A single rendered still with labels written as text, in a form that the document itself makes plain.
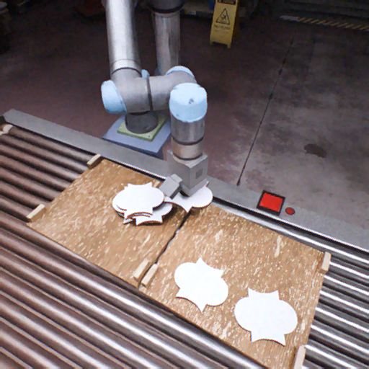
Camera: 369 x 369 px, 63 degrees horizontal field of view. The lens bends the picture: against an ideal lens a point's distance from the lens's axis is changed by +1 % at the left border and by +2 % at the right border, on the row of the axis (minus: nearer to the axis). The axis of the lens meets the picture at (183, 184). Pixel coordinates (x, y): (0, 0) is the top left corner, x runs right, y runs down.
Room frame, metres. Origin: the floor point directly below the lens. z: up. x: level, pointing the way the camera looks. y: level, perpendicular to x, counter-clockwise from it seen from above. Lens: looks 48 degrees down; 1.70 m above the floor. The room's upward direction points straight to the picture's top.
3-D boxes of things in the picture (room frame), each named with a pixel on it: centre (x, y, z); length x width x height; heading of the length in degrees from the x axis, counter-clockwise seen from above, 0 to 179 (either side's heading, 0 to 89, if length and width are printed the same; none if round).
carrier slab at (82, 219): (0.58, 0.22, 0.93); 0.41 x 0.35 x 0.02; 61
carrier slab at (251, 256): (0.37, -0.15, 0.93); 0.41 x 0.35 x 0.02; 60
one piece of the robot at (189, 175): (0.53, 0.01, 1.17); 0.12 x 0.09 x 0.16; 134
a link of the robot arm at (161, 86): (0.64, 0.02, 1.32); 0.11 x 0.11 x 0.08; 8
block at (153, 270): (0.35, 0.09, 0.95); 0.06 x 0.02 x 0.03; 150
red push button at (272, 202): (0.62, -0.29, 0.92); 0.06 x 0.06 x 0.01; 64
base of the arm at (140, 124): (1.10, 0.19, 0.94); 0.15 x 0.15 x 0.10
